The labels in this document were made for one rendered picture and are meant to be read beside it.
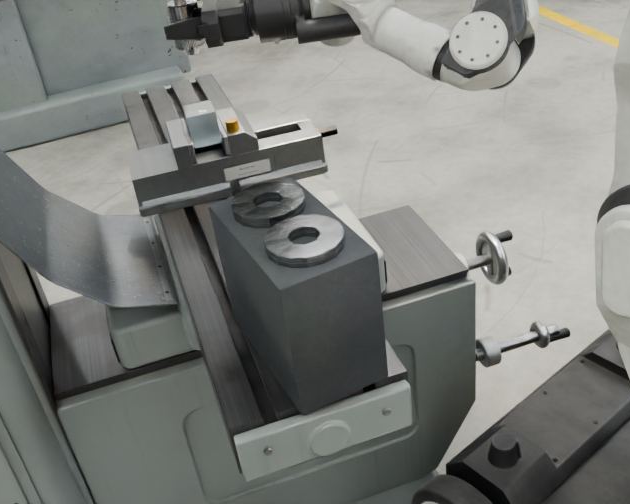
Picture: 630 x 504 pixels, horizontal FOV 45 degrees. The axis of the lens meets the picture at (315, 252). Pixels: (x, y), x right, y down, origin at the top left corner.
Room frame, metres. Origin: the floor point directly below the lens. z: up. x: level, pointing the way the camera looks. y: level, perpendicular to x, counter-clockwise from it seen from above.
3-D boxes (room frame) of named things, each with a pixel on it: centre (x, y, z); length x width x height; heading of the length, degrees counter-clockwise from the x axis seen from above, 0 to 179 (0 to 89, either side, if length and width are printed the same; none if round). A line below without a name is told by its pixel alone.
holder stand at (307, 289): (0.76, 0.03, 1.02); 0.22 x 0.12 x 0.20; 22
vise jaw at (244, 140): (1.27, 0.11, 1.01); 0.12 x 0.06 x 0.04; 12
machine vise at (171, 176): (1.27, 0.14, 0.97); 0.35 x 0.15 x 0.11; 102
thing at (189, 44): (1.18, 0.15, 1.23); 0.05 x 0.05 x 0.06
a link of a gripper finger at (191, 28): (1.15, 0.15, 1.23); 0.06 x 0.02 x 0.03; 89
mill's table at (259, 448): (1.24, 0.16, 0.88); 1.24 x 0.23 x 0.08; 14
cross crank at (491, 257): (1.30, -0.34, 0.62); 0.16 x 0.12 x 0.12; 104
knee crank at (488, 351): (1.17, -0.40, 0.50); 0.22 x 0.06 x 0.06; 104
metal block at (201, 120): (1.26, 0.17, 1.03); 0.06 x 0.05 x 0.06; 12
